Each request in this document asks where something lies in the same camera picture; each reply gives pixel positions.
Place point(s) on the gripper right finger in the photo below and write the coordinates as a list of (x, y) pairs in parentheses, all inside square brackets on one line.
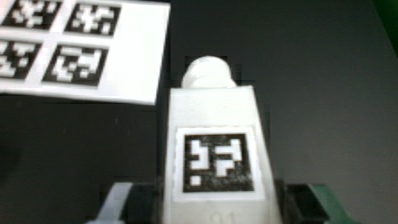
[(319, 207)]

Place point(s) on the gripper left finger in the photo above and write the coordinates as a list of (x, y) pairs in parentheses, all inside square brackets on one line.
[(111, 211)]

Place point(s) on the white chair leg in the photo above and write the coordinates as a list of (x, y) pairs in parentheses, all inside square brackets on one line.
[(219, 190)]

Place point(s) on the white marker sheet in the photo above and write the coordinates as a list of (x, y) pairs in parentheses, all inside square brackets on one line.
[(83, 48)]

